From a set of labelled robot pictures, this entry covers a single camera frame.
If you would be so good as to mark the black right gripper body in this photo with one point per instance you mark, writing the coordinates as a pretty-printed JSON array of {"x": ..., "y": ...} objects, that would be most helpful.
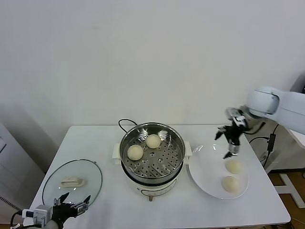
[{"x": 233, "y": 133}]

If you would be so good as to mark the grey computer monitor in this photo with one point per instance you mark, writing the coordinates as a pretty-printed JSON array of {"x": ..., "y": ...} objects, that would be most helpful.
[{"x": 299, "y": 83}]

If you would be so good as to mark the white side desk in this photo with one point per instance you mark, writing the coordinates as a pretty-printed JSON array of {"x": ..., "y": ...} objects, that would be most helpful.
[{"x": 291, "y": 190}]

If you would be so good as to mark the white cabinet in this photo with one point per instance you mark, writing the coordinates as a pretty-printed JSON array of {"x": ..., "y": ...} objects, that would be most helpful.
[{"x": 14, "y": 167}]

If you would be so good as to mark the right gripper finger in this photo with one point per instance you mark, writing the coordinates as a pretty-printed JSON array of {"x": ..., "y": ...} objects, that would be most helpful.
[
  {"x": 232, "y": 150},
  {"x": 220, "y": 132}
]

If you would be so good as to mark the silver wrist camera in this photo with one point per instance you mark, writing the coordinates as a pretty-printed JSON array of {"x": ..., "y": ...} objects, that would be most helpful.
[
  {"x": 234, "y": 114},
  {"x": 41, "y": 212}
]

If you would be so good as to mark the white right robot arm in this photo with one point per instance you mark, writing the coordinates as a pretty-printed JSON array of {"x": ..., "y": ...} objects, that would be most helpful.
[{"x": 286, "y": 105}]

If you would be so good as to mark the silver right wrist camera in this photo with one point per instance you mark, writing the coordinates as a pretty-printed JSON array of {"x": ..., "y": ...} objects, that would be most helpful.
[{"x": 234, "y": 114}]

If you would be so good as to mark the white steamed baozi bun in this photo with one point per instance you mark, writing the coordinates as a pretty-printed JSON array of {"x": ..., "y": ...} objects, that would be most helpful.
[
  {"x": 153, "y": 141},
  {"x": 234, "y": 167},
  {"x": 135, "y": 152},
  {"x": 230, "y": 184}
]

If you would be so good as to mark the white round plate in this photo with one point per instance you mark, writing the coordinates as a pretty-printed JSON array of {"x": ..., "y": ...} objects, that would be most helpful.
[{"x": 207, "y": 176}]

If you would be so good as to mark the perforated stainless steel steamer basket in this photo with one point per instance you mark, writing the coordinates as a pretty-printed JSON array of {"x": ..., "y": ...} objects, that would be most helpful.
[{"x": 157, "y": 164}]

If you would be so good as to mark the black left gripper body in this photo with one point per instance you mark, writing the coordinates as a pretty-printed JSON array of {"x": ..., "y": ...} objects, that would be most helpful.
[{"x": 63, "y": 211}]

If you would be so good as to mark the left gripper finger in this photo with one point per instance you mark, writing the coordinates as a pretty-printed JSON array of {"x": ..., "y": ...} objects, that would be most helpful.
[
  {"x": 82, "y": 207},
  {"x": 64, "y": 198}
]

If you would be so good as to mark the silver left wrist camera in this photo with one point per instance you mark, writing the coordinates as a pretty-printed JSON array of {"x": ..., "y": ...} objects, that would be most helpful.
[{"x": 41, "y": 212}]

